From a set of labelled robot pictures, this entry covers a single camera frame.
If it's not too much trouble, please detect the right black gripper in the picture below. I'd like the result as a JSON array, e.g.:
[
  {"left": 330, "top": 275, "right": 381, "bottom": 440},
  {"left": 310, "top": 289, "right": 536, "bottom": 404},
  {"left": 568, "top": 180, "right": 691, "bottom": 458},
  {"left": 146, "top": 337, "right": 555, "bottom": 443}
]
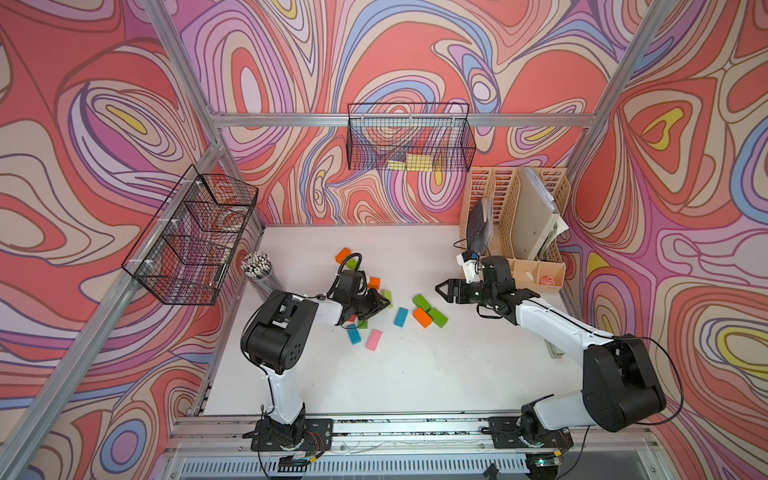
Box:
[{"left": 435, "top": 278, "right": 496, "bottom": 305}]

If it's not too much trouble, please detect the light green block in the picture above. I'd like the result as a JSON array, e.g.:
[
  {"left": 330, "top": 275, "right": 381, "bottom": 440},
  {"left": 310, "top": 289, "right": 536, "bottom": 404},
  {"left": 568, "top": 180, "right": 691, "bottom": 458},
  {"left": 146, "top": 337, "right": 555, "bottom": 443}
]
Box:
[{"left": 381, "top": 289, "right": 393, "bottom": 308}]

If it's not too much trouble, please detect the teal block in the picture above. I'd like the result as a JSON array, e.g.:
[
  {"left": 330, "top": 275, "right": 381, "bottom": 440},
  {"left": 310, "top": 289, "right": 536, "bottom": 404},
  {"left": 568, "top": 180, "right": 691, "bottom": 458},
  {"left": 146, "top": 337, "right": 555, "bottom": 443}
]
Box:
[
  {"left": 394, "top": 307, "right": 409, "bottom": 328},
  {"left": 346, "top": 326, "right": 362, "bottom": 345}
]

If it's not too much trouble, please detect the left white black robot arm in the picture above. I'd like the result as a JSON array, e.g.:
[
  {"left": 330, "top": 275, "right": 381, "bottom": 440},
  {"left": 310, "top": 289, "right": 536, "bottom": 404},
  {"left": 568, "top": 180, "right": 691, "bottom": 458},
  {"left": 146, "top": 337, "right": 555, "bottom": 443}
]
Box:
[{"left": 240, "top": 270, "right": 391, "bottom": 429}]

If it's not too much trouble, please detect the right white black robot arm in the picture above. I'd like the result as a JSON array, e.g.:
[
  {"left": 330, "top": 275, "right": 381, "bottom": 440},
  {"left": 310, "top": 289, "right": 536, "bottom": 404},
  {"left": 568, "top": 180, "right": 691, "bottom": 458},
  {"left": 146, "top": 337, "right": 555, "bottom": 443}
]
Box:
[{"left": 435, "top": 256, "right": 667, "bottom": 444}]

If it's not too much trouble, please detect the orange block far back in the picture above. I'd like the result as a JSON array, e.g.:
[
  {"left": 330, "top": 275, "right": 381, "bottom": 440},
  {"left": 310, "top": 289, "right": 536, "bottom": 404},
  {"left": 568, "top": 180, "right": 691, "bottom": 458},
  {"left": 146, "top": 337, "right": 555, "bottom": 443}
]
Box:
[{"left": 335, "top": 248, "right": 352, "bottom": 265}]

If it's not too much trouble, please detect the orange block right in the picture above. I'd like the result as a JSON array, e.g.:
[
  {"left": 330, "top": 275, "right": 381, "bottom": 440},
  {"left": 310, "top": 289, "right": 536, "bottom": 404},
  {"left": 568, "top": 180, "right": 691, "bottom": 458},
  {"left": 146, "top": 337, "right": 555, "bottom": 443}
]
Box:
[{"left": 413, "top": 307, "right": 433, "bottom": 328}]

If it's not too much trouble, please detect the pink block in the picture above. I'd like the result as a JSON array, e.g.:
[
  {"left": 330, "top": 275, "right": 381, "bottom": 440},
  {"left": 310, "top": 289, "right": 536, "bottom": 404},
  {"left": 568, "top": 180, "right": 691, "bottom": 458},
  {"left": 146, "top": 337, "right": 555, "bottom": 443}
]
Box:
[{"left": 365, "top": 329, "right": 383, "bottom": 351}]

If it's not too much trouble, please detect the dark tablet in organizer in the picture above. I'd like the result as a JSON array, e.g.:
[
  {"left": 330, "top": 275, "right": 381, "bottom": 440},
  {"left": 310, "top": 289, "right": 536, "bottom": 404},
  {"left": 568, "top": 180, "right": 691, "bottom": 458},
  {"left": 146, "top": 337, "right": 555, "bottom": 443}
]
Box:
[{"left": 465, "top": 197, "right": 493, "bottom": 255}]

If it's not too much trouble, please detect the white folder in organizer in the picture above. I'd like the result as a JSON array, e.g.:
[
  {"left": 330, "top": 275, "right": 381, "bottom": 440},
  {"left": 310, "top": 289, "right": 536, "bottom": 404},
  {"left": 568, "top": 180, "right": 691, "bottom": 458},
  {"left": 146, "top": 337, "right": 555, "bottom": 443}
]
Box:
[{"left": 511, "top": 167, "right": 570, "bottom": 262}]

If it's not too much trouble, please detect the grey stapler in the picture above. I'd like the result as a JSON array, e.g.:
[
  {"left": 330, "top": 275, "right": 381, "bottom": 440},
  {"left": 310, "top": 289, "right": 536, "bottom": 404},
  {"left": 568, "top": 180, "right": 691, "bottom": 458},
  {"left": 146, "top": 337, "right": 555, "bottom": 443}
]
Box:
[{"left": 545, "top": 341, "right": 565, "bottom": 359}]

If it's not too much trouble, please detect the yellow sticky notes pad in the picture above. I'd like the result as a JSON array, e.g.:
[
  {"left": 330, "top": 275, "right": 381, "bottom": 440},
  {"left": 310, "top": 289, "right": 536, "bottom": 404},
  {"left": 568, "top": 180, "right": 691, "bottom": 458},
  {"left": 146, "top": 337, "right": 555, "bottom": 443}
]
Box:
[{"left": 386, "top": 154, "right": 434, "bottom": 172}]

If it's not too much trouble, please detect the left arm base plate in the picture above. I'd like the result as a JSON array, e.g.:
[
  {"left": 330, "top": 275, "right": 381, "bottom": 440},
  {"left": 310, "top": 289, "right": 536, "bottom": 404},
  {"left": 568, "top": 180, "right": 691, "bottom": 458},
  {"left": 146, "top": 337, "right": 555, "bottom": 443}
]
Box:
[{"left": 243, "top": 417, "right": 334, "bottom": 454}]

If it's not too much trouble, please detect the black wire basket back wall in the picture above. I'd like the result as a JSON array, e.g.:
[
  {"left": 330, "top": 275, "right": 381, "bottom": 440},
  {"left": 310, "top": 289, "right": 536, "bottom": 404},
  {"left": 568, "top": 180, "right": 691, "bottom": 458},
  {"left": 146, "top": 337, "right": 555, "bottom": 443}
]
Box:
[{"left": 346, "top": 100, "right": 477, "bottom": 172}]

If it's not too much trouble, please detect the black wire basket wall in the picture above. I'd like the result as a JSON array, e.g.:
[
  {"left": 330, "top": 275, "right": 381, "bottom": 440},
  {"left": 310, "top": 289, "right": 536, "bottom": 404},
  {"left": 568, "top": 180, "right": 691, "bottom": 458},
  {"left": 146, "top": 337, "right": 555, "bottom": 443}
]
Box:
[
  {"left": 122, "top": 166, "right": 259, "bottom": 306},
  {"left": 346, "top": 100, "right": 477, "bottom": 172}
]

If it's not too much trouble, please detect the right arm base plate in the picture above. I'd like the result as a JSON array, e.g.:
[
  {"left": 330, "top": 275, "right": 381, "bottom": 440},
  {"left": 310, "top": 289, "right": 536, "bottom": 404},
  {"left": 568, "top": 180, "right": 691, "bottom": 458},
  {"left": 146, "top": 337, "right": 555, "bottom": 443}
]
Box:
[{"left": 480, "top": 416, "right": 574, "bottom": 451}]

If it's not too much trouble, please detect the black wire basket left wall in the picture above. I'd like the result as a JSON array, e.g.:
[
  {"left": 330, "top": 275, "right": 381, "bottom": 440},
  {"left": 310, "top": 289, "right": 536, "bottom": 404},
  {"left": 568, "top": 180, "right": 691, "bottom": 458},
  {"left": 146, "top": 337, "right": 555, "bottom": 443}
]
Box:
[{"left": 122, "top": 166, "right": 259, "bottom": 306}]

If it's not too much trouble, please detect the aluminium front rail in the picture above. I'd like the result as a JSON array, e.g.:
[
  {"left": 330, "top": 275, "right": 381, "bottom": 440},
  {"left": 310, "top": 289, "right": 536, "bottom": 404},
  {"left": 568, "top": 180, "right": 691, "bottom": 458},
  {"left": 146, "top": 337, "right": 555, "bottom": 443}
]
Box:
[{"left": 163, "top": 411, "right": 661, "bottom": 455}]

